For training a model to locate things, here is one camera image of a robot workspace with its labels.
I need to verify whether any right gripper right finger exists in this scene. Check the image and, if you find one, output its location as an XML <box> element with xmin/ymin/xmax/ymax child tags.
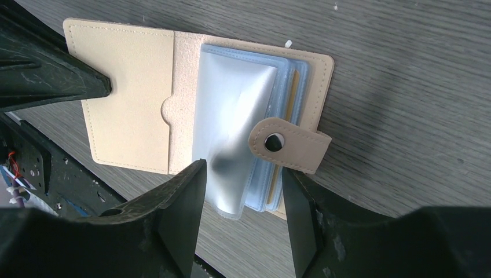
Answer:
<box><xmin>283</xmin><ymin>169</ymin><xmax>490</xmax><ymax>277</ymax></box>

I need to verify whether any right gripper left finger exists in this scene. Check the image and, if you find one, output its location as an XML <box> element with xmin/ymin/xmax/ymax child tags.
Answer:
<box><xmin>1</xmin><ymin>159</ymin><xmax>207</xmax><ymax>277</ymax></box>

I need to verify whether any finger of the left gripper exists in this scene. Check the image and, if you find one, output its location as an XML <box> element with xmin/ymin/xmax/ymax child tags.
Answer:
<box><xmin>1</xmin><ymin>1</ymin><xmax>112</xmax><ymax>112</ymax></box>

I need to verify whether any beige leather card holder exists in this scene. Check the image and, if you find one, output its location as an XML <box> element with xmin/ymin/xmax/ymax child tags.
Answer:
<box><xmin>63</xmin><ymin>19</ymin><xmax>334</xmax><ymax>219</ymax></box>

